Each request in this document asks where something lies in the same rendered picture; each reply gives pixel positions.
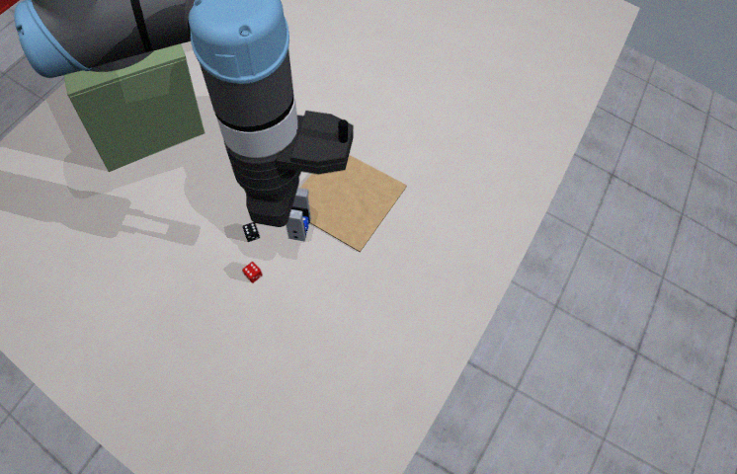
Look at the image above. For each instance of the black die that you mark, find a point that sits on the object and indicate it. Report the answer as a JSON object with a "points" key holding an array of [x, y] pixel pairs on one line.
{"points": [[251, 231]]}

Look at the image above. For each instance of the red die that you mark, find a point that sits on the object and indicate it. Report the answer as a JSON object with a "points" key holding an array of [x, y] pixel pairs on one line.
{"points": [[252, 272]]}

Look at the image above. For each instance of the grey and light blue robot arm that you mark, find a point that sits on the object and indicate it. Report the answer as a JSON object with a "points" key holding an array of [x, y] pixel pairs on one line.
{"points": [[241, 45]]}

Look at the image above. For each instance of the tan square mat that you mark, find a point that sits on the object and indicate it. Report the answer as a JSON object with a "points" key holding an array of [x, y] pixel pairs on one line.
{"points": [[349, 205]]}

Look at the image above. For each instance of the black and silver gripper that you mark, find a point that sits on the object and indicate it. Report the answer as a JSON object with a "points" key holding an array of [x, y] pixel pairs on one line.
{"points": [[269, 182]]}

